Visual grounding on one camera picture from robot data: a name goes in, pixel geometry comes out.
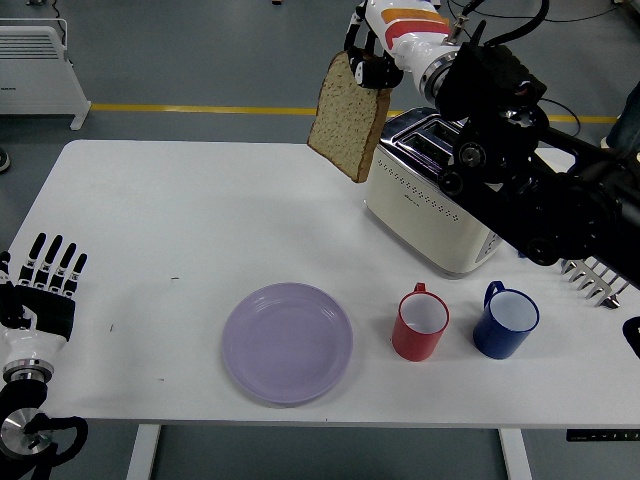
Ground person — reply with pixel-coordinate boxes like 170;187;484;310
602;82;640;151

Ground white panel heater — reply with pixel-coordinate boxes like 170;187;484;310
0;18;94;131

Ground cream and chrome toaster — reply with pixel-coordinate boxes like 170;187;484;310
363;106;504;280

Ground black table control panel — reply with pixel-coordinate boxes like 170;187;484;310
566;428;640;442

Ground red mug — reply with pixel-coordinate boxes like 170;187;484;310
391;282;450;363

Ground blue mug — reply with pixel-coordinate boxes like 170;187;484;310
472;280;541;360

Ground brown bread slice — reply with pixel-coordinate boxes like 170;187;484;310
307;51;393;184

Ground black heater cable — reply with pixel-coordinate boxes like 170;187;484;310
52;18;74;69

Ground white table leg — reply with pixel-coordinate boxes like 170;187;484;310
498;428;534;480
125;424;162;480

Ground purple plate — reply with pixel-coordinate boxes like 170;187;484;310
221;282;354;406

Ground metal toast rack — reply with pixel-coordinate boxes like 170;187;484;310
559;257;632;310

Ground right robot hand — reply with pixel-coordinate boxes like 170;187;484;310
343;0;451;91

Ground black floor cable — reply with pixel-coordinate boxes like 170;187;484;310
547;2;621;24
542;97;584;139

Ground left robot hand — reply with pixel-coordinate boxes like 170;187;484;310
0;233;89;369

